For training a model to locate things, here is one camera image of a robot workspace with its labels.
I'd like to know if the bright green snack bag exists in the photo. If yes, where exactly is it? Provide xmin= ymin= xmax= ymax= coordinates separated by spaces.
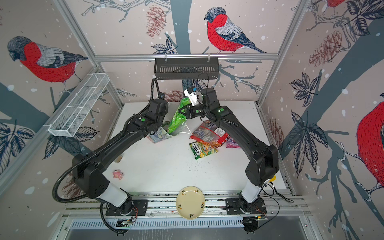
xmin=167 ymin=98 xmax=191 ymax=136

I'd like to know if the patterned paper gift bag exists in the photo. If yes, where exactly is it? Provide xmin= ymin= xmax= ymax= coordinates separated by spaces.
xmin=147 ymin=121 xmax=192 ymax=144

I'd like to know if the red snack bag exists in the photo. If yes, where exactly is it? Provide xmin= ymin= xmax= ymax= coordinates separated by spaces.
xmin=190 ymin=121 xmax=229 ymax=148

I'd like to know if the purple candy snack bag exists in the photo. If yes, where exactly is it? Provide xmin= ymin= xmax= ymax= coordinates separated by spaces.
xmin=226 ymin=137 xmax=241 ymax=149

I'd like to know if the green Fox's candy bag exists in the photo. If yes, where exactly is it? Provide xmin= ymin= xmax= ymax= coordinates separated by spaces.
xmin=189 ymin=142 xmax=218 ymax=160

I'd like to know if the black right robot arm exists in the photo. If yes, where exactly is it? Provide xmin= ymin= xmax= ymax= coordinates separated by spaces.
xmin=179 ymin=87 xmax=279 ymax=214

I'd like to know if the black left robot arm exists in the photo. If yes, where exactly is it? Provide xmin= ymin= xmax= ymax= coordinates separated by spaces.
xmin=73 ymin=99 xmax=169 ymax=215

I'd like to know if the small beige block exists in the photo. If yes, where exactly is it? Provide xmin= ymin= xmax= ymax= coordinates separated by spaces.
xmin=114 ymin=153 xmax=124 ymax=163

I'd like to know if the small pink toy figure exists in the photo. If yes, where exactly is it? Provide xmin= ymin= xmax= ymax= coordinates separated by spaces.
xmin=113 ymin=170 xmax=124 ymax=181

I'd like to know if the cream ceramic plate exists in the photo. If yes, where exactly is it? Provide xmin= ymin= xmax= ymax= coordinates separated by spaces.
xmin=176 ymin=186 xmax=206 ymax=220

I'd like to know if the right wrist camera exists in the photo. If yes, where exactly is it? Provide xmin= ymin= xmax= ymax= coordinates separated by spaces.
xmin=184 ymin=87 xmax=199 ymax=106

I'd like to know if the black hanging wall basket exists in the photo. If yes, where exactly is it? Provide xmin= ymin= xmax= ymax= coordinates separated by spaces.
xmin=154 ymin=58 xmax=219 ymax=80

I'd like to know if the horizontal aluminium frame bar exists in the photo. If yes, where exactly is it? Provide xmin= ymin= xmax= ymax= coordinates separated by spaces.
xmin=94 ymin=53 xmax=280 ymax=63

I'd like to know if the white wire mesh shelf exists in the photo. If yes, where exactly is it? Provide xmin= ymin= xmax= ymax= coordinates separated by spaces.
xmin=48 ymin=73 xmax=110 ymax=137

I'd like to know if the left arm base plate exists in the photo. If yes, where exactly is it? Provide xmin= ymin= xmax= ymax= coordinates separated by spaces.
xmin=106 ymin=200 xmax=149 ymax=217

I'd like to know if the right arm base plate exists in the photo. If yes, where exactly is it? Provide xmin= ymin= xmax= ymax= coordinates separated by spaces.
xmin=223 ymin=198 xmax=267 ymax=215

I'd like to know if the black corrugated cable conduit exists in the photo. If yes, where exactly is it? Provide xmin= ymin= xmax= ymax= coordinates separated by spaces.
xmin=52 ymin=77 xmax=163 ymax=235

